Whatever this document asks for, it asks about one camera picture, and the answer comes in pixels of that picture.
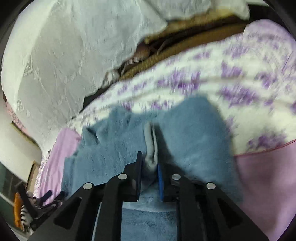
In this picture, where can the pink patterned cloth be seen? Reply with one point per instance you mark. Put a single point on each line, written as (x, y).
(13, 115)

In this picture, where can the black white striped cloth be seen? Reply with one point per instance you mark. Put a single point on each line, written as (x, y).
(26, 216)

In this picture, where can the window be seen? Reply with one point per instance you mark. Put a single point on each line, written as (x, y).
(9, 183)

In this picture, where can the cardboard box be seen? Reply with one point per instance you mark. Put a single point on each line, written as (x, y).
(33, 176)

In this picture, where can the blue fluffy garment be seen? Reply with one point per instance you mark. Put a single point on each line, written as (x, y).
(196, 143)

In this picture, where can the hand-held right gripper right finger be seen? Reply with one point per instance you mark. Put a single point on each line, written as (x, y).
(161, 183)

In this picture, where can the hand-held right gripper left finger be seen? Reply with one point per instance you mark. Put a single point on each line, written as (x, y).
(138, 185)

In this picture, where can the white lace cloth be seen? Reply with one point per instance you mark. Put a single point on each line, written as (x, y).
(69, 58)

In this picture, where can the brown woven mat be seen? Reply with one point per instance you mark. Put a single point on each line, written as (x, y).
(196, 39)

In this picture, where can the purple floral quilt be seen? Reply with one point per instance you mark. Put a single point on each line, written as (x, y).
(242, 69)

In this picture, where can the orange object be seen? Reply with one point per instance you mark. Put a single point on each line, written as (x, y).
(17, 208)

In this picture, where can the lilac bed sheet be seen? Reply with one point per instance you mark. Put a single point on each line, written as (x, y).
(266, 185)

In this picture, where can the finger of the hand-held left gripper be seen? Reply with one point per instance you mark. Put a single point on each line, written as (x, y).
(49, 196)

